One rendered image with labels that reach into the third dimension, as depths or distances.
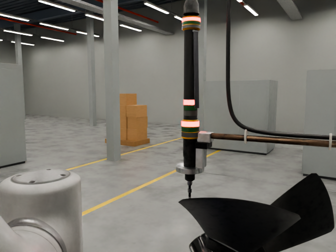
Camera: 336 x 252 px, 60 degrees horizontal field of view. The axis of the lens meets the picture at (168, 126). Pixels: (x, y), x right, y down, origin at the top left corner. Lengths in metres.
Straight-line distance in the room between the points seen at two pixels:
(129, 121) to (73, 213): 8.73
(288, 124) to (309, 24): 3.94
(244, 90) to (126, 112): 3.56
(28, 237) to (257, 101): 7.71
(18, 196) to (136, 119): 8.60
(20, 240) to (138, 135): 8.72
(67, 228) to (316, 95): 5.93
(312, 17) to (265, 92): 5.87
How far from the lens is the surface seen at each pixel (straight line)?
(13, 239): 0.28
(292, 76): 12.93
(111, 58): 6.90
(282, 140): 0.66
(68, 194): 0.33
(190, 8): 0.72
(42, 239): 0.31
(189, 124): 0.69
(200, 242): 0.85
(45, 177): 0.34
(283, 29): 13.22
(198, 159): 0.70
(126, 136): 9.16
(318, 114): 6.15
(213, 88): 8.30
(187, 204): 0.60
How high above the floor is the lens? 1.64
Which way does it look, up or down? 7 degrees down
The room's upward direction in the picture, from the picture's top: straight up
